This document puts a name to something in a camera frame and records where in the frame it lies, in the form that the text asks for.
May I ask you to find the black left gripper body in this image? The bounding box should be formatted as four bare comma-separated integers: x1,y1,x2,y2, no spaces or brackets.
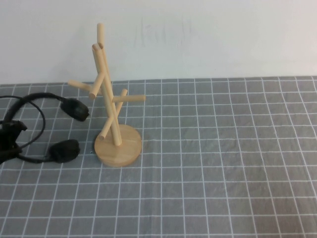
0,127,20,151

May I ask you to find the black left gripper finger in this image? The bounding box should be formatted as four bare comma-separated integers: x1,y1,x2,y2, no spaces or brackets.
0,145,22,165
0,119,28,132

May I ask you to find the black over-ear headphones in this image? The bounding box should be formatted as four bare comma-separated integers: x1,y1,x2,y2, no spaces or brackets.
0,92,90,165

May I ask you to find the wooden branched headphone stand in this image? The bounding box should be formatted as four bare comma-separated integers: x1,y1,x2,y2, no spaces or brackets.
68,23,147,168

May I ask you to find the grey white-checked tablecloth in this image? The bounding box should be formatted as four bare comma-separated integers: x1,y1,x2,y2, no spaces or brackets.
0,75,317,238

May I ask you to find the long thick black cable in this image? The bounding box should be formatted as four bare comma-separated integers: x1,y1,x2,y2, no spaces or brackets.
0,95,47,150

